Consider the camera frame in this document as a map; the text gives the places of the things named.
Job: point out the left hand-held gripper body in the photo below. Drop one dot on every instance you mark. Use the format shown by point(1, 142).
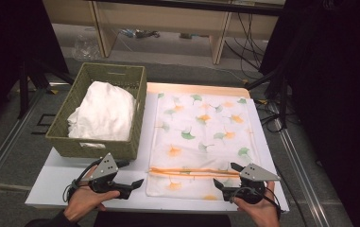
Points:
point(103, 168)

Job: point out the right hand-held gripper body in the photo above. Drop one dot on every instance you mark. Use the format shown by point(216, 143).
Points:
point(256, 174)

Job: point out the green woven basket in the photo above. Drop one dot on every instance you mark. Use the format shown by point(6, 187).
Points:
point(73, 143)

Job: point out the leaf print pillowcase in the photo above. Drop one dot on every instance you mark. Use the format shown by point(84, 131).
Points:
point(199, 126)

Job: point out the white pillow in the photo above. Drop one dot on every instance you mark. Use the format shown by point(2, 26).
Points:
point(103, 110)

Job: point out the person's left hand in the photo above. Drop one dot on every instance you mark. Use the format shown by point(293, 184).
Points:
point(84, 200)

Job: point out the person's right hand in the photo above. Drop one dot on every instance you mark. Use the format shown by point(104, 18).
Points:
point(262, 211)

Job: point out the person's dark clothing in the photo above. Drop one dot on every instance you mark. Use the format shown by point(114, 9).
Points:
point(162, 220)

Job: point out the black tripod stand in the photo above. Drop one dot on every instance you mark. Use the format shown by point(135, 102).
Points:
point(281, 94)
point(25, 85)

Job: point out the black curtain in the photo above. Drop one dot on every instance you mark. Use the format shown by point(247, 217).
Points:
point(10, 38)
point(335, 94)

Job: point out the clear plastic bag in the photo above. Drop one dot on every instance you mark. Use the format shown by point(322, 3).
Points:
point(84, 47)

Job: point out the light wooden desk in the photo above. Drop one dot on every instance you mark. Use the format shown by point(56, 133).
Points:
point(168, 17)

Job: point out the metal floor rail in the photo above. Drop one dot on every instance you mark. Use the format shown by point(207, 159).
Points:
point(7, 138)
point(300, 176)

